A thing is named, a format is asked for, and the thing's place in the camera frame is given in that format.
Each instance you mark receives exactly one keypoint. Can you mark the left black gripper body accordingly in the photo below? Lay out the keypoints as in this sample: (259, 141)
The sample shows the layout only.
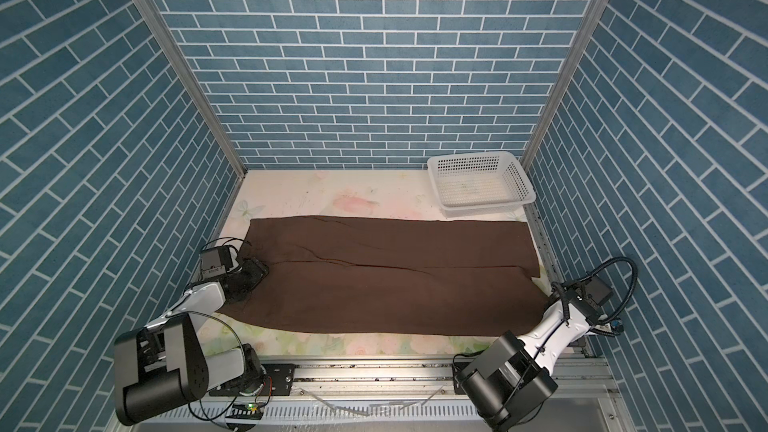
(247, 277)

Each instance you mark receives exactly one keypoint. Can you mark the brown trousers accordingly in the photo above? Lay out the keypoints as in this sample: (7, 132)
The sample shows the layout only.
(336, 275)

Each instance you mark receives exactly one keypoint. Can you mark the white plastic laundry basket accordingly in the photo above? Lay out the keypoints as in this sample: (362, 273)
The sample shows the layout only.
(478, 183)

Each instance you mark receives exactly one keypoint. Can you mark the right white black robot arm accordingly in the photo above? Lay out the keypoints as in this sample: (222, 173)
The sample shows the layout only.
(512, 378)

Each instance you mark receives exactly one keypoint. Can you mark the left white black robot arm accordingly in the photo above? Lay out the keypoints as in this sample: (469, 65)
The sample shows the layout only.
(162, 366)

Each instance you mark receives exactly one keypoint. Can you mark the left green circuit board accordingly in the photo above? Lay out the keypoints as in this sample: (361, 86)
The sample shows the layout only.
(246, 411)

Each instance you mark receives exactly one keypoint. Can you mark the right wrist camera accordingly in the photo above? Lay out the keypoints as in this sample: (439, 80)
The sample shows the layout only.
(596, 292)

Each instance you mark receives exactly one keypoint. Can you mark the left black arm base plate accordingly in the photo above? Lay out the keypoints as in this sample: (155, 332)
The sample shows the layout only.
(275, 379)

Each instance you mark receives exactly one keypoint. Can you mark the aluminium front rail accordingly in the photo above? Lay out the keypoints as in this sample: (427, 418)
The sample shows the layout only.
(587, 397)

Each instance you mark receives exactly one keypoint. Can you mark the white slotted cable duct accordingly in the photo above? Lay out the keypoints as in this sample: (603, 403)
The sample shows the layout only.
(314, 412)

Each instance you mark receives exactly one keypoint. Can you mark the right aluminium corner post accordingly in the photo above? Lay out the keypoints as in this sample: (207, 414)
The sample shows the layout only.
(588, 25)

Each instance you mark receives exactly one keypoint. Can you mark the aluminium corner post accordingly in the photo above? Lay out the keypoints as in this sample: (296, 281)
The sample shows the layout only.
(170, 48)
(588, 25)

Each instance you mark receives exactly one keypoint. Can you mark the left aluminium corner post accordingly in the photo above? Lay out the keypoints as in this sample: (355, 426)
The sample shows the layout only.
(170, 48)

